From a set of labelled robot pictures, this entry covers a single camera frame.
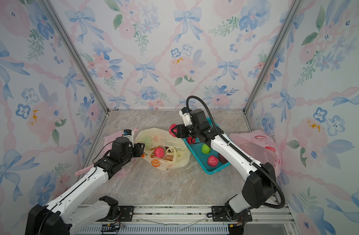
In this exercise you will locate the red apple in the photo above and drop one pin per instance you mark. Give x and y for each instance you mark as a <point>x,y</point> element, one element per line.
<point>173,130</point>
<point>191,140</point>

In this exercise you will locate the right aluminium corner post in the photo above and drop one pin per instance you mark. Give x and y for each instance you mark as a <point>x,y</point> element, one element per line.
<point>284,30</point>

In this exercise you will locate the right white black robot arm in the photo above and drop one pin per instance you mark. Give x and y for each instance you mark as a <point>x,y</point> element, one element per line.
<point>260,188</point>

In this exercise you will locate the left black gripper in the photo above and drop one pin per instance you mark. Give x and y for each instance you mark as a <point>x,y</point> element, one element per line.
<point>139,149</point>

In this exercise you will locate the aluminium corner post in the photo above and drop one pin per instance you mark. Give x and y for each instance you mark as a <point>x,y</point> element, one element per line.
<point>74,54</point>
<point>284,30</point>

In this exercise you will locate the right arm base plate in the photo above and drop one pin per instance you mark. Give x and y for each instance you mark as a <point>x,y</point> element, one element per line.
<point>223,214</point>

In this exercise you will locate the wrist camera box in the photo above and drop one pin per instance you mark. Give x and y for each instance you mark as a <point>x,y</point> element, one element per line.
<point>127,133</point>
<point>185,115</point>

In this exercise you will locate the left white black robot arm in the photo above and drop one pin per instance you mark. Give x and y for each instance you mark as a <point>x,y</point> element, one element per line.
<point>60,216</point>

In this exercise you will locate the yellow knotted plastic bag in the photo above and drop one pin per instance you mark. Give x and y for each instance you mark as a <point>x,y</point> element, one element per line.
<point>177,154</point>

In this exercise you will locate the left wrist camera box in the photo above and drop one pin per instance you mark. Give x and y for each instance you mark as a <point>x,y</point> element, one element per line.
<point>127,133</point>

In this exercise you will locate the middle pink plastic bag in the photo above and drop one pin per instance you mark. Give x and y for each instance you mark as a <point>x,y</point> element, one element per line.
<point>108,146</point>

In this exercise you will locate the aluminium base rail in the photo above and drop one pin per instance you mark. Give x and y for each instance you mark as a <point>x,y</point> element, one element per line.
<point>192,220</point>

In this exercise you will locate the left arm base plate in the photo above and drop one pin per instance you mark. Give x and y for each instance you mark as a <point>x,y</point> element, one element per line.
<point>122,214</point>

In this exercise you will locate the pink crinkled toy ball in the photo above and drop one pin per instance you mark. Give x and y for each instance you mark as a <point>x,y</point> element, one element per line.
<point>212,161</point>

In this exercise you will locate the left aluminium corner post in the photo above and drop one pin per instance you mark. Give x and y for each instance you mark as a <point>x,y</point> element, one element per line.
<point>74,54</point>

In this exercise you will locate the dark purple round fruit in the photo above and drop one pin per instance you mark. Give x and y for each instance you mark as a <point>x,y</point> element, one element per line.
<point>222,159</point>

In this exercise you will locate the teal plastic mesh basket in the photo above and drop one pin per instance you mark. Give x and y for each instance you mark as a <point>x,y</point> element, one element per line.
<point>202,158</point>

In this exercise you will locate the pink printed plastic bag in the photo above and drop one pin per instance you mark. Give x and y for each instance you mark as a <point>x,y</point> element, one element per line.
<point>261,147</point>

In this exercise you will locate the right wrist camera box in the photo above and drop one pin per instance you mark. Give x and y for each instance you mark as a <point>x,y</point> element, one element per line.
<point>185,115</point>

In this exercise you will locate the green crinkled toy vegetable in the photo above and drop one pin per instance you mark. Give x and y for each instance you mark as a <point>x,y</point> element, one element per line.
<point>205,149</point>

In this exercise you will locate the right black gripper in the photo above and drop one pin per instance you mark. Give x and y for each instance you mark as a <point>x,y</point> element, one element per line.
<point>181,132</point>

